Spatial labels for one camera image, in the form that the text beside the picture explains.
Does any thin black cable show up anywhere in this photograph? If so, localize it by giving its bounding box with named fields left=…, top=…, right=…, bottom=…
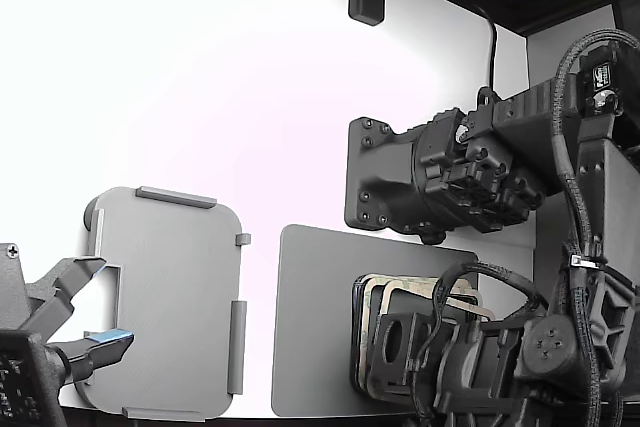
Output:
left=472, top=0, right=499, bottom=93

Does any black camera module with board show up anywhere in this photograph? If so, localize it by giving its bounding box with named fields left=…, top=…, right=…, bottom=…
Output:
left=0, top=329, right=69, bottom=427

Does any dark grey base mat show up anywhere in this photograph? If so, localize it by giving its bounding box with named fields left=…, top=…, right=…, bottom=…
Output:
left=271, top=223, right=480, bottom=418

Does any stack of rectangular frames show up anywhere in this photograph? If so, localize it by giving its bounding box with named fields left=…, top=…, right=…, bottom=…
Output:
left=351, top=273, right=484, bottom=395

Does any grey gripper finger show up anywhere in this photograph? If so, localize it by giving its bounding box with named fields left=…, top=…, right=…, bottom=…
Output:
left=47, top=327, right=136, bottom=384
left=22, top=255, right=109, bottom=347

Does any light grey frame holder plate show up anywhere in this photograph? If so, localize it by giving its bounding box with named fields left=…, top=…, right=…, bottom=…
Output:
left=82, top=185, right=252, bottom=423

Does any braided black arm cable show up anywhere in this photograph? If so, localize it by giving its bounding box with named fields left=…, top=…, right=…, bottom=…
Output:
left=552, top=29, right=640, bottom=427

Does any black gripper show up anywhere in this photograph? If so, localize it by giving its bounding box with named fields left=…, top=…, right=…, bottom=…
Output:
left=430, top=320, right=527, bottom=427

